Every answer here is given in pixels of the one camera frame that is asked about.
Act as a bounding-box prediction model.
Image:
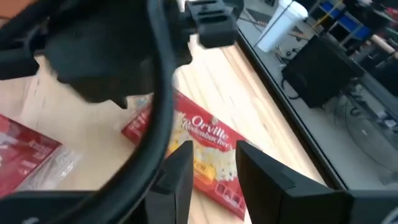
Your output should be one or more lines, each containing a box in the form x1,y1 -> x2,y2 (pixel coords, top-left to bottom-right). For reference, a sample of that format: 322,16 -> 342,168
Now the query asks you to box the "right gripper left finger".
144,140 -> 195,224

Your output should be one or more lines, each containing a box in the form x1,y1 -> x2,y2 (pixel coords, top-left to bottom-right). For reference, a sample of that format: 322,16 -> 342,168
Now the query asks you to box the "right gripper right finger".
235,140 -> 354,224

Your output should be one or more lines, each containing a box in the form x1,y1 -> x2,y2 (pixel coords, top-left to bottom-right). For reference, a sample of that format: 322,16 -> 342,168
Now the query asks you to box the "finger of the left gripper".
185,0 -> 239,49

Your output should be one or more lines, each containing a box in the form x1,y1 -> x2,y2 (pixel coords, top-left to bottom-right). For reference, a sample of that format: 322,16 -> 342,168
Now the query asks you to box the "red popcorn bag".
0,113 -> 82,199
121,90 -> 264,221

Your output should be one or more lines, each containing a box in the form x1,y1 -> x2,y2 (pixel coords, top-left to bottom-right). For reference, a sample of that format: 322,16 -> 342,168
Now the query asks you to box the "white bucket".
256,0 -> 309,53

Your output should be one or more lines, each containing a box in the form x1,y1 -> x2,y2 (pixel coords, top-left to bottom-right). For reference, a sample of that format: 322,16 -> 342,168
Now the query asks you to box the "orange plastic basket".
0,0 -> 38,19

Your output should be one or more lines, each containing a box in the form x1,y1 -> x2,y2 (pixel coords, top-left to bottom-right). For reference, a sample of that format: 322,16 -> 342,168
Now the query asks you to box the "black box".
281,34 -> 365,109

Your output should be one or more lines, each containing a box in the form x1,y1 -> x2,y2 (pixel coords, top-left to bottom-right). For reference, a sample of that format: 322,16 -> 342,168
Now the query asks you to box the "blue shelf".
317,0 -> 374,41

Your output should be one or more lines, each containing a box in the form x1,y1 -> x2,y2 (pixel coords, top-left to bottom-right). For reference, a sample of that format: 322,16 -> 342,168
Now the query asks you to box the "wooden dowel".
369,34 -> 398,58

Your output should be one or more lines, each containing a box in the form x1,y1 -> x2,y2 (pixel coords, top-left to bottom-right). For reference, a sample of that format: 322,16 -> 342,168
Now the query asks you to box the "thick black cable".
55,0 -> 177,224

